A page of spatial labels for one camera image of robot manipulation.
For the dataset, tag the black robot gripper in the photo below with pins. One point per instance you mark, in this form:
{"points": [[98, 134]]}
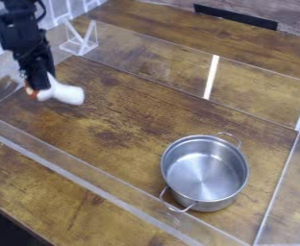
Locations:
{"points": [[24, 39]]}

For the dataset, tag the white plush mushroom red cap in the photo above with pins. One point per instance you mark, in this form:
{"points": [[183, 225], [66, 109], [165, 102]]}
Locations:
{"points": [[64, 93]]}

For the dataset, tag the silver metal pot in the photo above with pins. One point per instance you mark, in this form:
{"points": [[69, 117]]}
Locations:
{"points": [[205, 172]]}

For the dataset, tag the black bar on table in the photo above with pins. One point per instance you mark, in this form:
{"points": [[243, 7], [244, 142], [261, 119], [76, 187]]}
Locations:
{"points": [[237, 17]]}

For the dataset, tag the clear acrylic triangle bracket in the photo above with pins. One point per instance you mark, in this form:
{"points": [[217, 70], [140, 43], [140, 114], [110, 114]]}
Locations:
{"points": [[78, 45]]}

